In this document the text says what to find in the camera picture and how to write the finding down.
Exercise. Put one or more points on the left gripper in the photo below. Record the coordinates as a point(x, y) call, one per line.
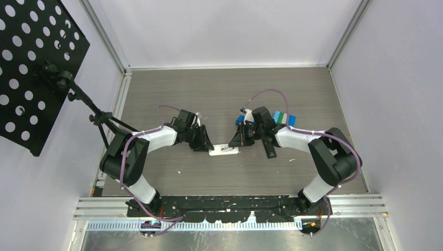
point(203, 144)

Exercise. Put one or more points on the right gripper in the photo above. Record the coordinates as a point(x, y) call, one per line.
point(240, 139)

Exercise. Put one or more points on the white air conditioner remote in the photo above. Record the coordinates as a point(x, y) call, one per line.
point(223, 149)

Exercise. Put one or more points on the black remote control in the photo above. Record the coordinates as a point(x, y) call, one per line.
point(269, 147)

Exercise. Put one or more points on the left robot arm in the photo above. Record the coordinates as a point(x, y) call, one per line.
point(125, 157)

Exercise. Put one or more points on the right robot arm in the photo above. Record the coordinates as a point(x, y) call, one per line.
point(335, 159)

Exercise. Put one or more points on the blue toy car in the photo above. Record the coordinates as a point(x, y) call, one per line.
point(239, 120)

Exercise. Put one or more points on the blue green brick block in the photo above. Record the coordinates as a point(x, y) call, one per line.
point(283, 118)

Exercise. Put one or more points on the black tripod stand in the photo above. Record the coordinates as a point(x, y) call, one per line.
point(62, 80)

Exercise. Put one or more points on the black perforated board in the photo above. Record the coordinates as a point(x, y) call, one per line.
point(34, 36)

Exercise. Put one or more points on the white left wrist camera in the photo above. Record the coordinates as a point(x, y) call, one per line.
point(197, 119)

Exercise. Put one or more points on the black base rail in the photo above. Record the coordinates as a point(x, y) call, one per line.
point(228, 209)

